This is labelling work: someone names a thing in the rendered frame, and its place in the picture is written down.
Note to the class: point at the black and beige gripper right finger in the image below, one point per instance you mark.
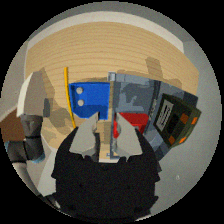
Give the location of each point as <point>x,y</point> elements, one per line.
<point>133,145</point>

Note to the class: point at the red open bin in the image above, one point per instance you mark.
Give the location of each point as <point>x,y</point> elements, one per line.
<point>136,119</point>

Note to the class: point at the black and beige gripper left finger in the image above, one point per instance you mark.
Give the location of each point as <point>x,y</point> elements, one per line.
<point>77,144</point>

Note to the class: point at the grey round disc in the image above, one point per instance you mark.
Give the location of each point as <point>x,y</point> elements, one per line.
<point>80,102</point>
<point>79,90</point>

